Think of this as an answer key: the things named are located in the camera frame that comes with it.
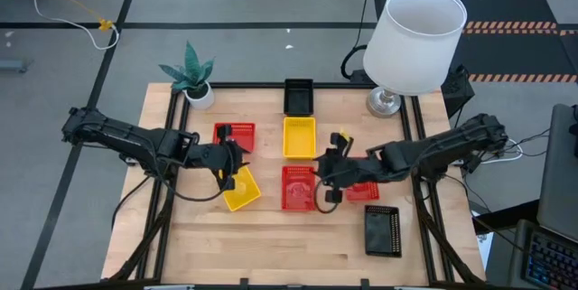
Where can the black aluminium table frame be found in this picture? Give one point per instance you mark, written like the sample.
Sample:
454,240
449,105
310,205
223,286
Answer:
253,85

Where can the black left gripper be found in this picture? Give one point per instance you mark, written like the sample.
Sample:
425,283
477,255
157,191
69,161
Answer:
212,155

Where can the black hazard-striped floor mat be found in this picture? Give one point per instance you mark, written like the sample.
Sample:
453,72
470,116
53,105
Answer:
510,50

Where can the white lamp shade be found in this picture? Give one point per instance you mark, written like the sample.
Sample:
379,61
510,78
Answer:
415,46

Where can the black power adapter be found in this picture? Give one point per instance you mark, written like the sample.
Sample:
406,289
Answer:
361,77

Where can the yellow tag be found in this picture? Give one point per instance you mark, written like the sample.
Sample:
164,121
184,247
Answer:
345,135

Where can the silver lamp base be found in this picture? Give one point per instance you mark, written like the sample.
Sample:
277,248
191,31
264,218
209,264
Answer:
383,105

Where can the black plastic basket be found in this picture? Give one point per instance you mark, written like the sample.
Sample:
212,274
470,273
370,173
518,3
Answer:
381,231
298,98

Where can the grey laptop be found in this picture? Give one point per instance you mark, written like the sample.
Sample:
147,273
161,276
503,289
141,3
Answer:
560,181

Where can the black box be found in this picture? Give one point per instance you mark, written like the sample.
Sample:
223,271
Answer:
457,91

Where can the yellow plastic basket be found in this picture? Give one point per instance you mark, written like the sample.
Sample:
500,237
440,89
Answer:
246,190
299,138

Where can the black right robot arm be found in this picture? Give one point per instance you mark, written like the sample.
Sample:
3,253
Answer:
451,143

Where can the white plant pot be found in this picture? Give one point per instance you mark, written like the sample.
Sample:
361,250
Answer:
205,100

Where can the black backlit keyboard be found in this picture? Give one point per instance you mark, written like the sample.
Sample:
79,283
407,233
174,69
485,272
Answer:
551,263

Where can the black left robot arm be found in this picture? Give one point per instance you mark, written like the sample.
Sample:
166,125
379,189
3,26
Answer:
117,138

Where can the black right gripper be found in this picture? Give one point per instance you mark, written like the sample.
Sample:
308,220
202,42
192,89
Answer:
345,170

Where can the green snake plant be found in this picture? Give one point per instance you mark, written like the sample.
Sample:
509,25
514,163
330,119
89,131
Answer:
192,66

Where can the grey bar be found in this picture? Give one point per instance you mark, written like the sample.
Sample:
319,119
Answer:
13,65

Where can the red plastic basket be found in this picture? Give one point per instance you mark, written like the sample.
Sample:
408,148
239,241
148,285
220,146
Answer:
366,192
298,190
244,134

